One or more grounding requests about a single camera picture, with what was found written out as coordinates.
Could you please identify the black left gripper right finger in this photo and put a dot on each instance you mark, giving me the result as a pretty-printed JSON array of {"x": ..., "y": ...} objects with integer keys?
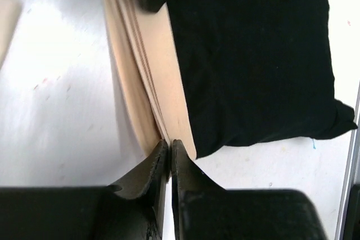
[{"x": 204, "y": 210}]

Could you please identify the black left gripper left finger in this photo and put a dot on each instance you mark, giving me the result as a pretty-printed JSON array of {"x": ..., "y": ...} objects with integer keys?
[{"x": 130, "y": 208}]

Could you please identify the black underwear tan waistband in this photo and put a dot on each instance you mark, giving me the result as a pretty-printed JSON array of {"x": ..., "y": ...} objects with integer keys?
[{"x": 214, "y": 73}]

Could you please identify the pink beige underwear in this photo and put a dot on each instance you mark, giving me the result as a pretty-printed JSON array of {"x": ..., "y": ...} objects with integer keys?
[{"x": 9, "y": 15}]

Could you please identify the aluminium front rail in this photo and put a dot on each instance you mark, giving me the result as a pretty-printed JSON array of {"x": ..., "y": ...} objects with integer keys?
[{"x": 351, "y": 177}]

